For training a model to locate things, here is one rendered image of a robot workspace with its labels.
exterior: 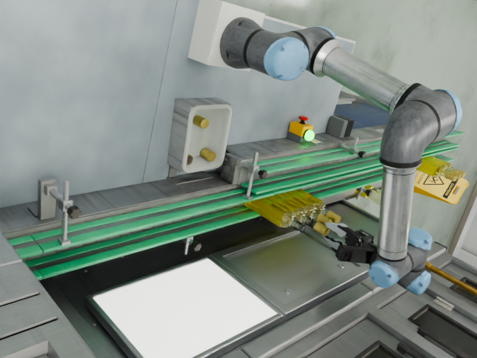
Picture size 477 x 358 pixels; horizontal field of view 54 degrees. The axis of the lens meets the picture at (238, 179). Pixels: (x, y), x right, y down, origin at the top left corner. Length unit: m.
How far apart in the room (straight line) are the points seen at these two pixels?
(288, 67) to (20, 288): 0.87
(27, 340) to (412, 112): 0.90
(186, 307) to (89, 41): 0.75
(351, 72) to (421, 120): 0.28
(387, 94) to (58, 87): 0.85
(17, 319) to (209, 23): 0.99
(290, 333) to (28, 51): 0.97
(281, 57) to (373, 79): 0.25
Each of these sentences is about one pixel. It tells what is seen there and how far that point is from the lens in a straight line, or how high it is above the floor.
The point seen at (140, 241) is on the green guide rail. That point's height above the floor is 0.94.
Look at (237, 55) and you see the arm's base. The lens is 1.39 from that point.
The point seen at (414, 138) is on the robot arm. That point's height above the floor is 1.47.
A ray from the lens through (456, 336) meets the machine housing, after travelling 1.65.
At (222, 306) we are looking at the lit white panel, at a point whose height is 1.20.
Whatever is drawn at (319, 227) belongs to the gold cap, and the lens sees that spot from 1.58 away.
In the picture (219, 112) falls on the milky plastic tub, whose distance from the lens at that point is 1.57.
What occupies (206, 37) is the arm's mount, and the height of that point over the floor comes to 0.82.
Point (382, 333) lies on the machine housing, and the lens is 1.51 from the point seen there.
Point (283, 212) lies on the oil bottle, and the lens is 1.58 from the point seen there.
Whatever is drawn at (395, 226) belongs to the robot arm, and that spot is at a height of 1.48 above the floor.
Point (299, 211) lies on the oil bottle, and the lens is 1.61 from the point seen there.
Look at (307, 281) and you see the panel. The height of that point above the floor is 1.25.
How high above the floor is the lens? 1.90
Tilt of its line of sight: 39 degrees down
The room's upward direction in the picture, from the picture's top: 120 degrees clockwise
